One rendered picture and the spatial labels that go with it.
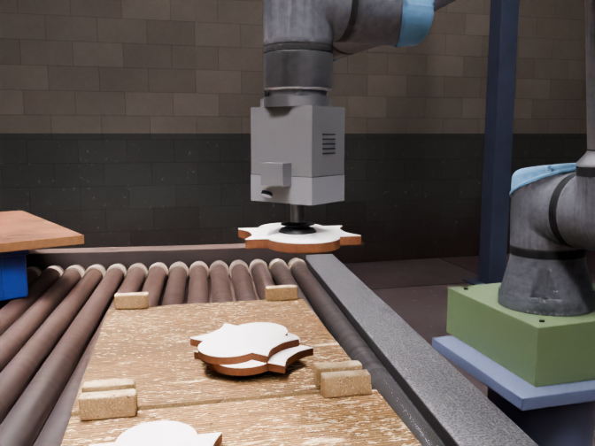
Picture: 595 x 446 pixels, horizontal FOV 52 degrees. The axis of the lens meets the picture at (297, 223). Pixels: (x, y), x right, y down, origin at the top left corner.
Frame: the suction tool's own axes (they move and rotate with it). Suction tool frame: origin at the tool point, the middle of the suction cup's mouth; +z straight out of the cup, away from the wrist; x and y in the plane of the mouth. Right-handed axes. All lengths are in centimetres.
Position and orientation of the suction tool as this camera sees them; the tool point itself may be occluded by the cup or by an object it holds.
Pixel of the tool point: (297, 242)
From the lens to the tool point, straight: 68.6
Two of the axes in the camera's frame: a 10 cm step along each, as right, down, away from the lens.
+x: 6.0, -1.1, 7.9
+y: 8.0, 0.9, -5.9
